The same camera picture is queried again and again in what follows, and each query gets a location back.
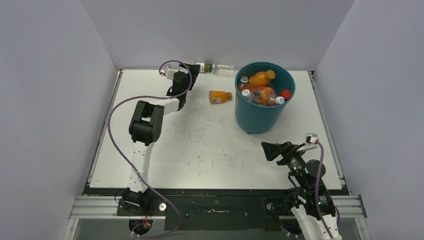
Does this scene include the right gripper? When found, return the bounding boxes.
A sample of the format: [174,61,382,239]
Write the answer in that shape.
[260,140,309,189]

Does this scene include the small orange juice bottle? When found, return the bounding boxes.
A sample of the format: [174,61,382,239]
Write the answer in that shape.
[248,70,276,88]
[208,90,233,104]

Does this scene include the teal plastic bin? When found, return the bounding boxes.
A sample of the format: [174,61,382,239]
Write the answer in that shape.
[233,61,296,134]

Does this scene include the large orange label bottle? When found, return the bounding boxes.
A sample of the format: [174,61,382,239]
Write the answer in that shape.
[252,86,285,107]

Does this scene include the crushed clear blue bottle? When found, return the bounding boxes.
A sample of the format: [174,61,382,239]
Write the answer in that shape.
[241,88,256,103]

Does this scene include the clear bottle red label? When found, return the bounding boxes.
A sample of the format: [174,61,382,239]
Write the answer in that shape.
[280,89,293,101]

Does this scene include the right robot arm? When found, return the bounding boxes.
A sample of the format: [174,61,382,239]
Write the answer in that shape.
[261,137,342,240]

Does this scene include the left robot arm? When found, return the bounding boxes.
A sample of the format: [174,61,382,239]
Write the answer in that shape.
[119,62,201,216]

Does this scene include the clear bottle at wall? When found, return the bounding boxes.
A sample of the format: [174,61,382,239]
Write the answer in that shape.
[212,62,235,77]

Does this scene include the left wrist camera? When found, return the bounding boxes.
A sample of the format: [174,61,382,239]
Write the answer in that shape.
[163,65,181,80]

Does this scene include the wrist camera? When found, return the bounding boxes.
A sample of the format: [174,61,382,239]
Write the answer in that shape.
[297,133,319,152]
[163,65,181,80]

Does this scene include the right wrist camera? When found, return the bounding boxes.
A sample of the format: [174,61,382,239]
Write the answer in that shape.
[297,133,319,152]

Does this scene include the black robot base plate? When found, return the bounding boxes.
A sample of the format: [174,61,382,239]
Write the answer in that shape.
[114,188,301,235]

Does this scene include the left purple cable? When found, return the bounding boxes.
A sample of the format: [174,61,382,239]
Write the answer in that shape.
[106,59,194,239]

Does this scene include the aluminium frame rail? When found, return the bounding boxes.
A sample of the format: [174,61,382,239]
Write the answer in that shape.
[69,195,128,219]

